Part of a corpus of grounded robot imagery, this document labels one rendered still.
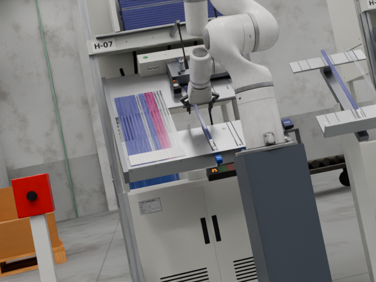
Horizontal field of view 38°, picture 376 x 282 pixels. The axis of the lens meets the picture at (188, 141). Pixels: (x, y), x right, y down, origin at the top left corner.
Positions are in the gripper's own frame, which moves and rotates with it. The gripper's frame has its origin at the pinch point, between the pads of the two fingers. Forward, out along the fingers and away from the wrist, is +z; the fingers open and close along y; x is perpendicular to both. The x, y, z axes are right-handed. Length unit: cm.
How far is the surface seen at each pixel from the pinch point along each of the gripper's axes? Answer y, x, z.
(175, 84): 7.5, -21.1, 3.3
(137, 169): 29.9, 29.6, -1.0
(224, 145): -6.5, 21.0, 1.2
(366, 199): -66, 41, 26
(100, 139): 95, -645, 721
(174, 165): 15.4, 28.7, 0.8
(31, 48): 223, -827, 594
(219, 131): -6.3, 11.7, 2.8
